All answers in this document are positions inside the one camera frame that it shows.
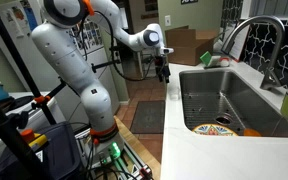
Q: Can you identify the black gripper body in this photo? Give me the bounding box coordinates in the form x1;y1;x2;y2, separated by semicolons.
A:
154;54;170;73

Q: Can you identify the metal sink grid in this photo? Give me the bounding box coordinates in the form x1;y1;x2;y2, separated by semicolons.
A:
182;92;248;133

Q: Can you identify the stainless steel sink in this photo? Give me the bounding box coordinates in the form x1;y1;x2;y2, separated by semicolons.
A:
178;68;288;138

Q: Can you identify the brown cardboard box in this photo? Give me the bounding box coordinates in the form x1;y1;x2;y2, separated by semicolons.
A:
164;25;218;67

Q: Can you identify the green sponge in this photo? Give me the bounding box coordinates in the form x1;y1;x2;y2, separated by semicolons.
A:
199;50;213;66

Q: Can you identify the dark floor rug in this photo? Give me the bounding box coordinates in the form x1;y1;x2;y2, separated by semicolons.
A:
129;99;167;135

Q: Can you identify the red white scrubber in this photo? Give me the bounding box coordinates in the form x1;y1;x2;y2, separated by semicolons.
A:
218;56;231;68

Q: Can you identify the colourful patterned plate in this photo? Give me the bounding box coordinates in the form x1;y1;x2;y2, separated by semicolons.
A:
192;123;239;137

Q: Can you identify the printed photo collage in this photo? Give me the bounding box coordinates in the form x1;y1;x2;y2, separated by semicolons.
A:
68;19;104;52

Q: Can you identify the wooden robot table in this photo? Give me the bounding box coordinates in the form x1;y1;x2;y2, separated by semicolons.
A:
113;115;162;180

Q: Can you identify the white paper board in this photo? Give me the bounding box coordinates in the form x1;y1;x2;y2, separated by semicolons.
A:
221;23;252;63

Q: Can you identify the orange round object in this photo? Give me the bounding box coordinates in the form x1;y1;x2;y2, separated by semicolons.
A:
243;128;262;138

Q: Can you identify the brushed steel faucet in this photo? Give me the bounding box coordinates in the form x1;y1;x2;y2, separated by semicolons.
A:
221;14;287;91

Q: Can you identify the white refrigerator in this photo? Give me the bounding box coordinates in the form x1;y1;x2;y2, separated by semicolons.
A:
0;0;121;126

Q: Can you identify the white stove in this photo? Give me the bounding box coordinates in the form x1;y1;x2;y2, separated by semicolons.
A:
0;91;67;164

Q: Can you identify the blue paper sheet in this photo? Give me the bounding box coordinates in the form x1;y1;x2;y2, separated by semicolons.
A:
19;0;39;32

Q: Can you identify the black stand pole orange clamp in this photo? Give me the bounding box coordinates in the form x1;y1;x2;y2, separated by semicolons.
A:
0;9;58;126

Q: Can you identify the red emergency stop button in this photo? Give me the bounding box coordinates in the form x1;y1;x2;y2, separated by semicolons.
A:
19;129;49;150

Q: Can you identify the white paper sheet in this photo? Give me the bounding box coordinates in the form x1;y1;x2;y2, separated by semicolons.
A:
0;6;26;38

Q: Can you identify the thick black tripod leg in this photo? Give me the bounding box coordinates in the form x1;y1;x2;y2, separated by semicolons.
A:
0;87;50;180

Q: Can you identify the white light switch plate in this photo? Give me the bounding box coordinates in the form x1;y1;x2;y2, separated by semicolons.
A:
164;14;172;27

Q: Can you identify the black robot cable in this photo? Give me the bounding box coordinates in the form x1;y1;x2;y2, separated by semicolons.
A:
78;9;167;83

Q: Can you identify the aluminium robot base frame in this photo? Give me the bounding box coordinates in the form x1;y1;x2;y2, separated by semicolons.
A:
75;128;155;180

